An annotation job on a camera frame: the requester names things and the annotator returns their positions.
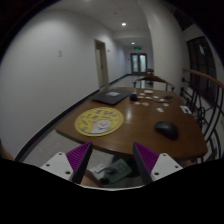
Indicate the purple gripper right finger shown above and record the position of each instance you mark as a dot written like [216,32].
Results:
[153,166]

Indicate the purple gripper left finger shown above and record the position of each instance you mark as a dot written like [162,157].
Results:
[70,166]

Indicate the black computer mouse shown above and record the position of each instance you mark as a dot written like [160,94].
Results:
[167,129]

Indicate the round yellow mouse pad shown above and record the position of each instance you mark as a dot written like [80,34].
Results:
[99,121]

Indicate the green item under table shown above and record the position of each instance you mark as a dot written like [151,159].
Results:
[115,172]

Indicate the small black box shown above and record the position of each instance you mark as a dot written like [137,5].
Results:
[133,97]

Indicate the closed dark laptop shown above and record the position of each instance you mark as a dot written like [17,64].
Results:
[111,97]

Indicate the wooden chair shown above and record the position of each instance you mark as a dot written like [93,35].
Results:
[152,78]

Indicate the wooden stair railing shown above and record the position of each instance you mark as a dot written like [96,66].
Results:
[204,96]

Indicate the glass double door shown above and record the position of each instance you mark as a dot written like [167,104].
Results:
[138,63]

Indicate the side doorway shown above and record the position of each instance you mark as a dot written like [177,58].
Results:
[101,63]

